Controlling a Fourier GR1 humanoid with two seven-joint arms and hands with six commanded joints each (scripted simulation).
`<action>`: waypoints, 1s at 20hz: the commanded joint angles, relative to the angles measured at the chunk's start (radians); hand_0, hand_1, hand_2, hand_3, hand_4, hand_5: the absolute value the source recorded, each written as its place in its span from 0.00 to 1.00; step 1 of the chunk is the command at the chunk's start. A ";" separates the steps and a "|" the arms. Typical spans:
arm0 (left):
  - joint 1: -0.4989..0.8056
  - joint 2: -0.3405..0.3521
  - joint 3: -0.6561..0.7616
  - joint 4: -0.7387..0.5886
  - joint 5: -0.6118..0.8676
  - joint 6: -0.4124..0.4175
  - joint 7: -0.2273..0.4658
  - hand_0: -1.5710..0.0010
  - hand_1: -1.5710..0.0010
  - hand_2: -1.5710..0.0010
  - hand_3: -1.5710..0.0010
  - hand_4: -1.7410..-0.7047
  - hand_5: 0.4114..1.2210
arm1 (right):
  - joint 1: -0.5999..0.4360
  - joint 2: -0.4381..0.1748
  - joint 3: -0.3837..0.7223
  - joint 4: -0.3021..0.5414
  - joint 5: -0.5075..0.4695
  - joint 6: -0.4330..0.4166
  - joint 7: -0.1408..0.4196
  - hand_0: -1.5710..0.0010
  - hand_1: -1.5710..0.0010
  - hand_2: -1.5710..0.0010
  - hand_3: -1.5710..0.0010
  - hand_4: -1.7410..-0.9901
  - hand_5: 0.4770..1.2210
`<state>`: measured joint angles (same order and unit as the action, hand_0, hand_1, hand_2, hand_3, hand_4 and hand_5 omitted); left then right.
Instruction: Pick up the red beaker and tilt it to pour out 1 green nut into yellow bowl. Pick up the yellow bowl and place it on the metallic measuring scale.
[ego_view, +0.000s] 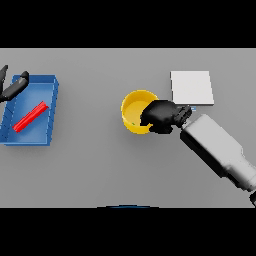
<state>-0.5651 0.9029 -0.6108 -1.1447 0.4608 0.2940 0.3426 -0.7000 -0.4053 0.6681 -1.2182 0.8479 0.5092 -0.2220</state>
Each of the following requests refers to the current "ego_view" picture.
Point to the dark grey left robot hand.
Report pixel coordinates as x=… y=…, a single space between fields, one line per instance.
x=13 y=88

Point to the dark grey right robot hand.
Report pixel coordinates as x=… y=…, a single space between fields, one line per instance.
x=161 y=115

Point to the yellow bowl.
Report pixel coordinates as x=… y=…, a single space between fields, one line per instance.
x=133 y=113

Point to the red beaker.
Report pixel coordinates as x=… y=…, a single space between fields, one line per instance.
x=30 y=116

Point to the pale square measuring scale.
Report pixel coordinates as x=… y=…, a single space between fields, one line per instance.
x=191 y=87

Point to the blue tray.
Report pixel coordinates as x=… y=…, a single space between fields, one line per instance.
x=31 y=123

